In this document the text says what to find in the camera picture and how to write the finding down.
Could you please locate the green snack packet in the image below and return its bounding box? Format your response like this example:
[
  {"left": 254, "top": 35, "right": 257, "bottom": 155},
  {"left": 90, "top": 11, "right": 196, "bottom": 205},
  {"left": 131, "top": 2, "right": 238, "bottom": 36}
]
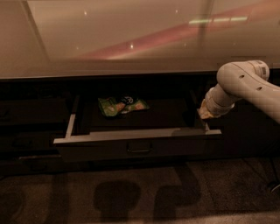
[{"left": 98, "top": 95, "right": 150, "bottom": 117}]

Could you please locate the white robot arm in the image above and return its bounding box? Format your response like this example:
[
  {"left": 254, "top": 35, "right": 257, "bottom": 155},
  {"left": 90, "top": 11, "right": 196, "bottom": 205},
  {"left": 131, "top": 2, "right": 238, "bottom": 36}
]
[{"left": 199, "top": 60, "right": 280, "bottom": 123}]

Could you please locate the dark cabinet door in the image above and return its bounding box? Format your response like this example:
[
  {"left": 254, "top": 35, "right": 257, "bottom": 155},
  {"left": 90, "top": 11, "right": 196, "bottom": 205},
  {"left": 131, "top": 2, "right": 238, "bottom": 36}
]
[{"left": 204, "top": 73, "right": 280, "bottom": 162}]

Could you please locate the dark drawer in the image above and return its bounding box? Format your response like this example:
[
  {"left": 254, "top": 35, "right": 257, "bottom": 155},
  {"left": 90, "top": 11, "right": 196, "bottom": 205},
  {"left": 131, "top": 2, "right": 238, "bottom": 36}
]
[
  {"left": 53, "top": 94, "right": 221, "bottom": 162},
  {"left": 0, "top": 99, "right": 69, "bottom": 126},
  {"left": 0, "top": 155, "right": 90, "bottom": 176},
  {"left": 0, "top": 131, "right": 63, "bottom": 153}
]

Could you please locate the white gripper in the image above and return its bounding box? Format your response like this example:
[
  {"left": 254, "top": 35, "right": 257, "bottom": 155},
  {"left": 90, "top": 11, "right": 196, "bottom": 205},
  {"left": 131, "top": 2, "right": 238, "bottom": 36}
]
[{"left": 199, "top": 87, "right": 235, "bottom": 119}]

